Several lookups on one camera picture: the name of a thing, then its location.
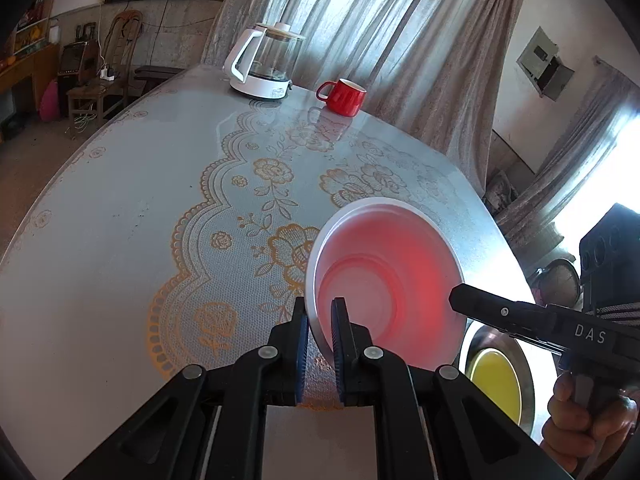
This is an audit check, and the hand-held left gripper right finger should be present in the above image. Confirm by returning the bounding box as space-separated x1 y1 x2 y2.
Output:
330 296 576 480

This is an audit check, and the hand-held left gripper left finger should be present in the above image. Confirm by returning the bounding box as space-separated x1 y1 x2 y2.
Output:
65 296 312 480

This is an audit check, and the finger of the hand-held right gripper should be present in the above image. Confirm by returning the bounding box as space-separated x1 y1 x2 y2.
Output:
447 282 556 346

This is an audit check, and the stainless steel bowl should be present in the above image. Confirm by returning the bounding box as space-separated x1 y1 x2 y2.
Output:
457 322 537 436

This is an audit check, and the yellow plastic bowl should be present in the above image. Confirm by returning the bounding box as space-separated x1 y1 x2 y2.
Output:
470 347 525 423

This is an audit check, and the red plastic bowl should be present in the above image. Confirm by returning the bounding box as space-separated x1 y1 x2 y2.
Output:
304 198 466 368

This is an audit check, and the person's right hand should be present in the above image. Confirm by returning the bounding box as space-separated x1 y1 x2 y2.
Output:
540 370 638 478

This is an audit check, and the patterned bag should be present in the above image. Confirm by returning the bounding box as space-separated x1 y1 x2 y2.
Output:
487 170 521 213

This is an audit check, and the beige side curtain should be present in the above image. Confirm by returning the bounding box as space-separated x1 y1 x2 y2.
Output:
500 55 640 261

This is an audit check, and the red mug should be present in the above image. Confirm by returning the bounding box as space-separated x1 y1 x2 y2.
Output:
316 78 367 117

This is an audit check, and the white electric glass kettle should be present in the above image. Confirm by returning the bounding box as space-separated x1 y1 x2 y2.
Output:
222 22 307 102

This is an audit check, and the beige lace curtain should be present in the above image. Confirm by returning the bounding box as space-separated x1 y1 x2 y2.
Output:
202 0 543 196

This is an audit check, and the dark low bench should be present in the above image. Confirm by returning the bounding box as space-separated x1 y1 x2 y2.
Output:
135 66 186 81

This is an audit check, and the pink bag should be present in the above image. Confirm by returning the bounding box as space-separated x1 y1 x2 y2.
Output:
39 81 60 122

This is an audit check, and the wooden chair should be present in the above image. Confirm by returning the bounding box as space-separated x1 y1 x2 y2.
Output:
66 10 143 121

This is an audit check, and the small dark box appliance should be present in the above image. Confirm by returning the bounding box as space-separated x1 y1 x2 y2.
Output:
57 40 98 81

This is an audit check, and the wooden desk cabinet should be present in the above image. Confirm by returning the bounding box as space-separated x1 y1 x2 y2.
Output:
0 42 61 106

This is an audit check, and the wooden shelf with ornaments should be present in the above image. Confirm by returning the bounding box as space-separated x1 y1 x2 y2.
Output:
12 0 63 56

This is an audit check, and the wall electrical panel box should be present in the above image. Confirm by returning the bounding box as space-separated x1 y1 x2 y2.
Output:
516 27 575 101

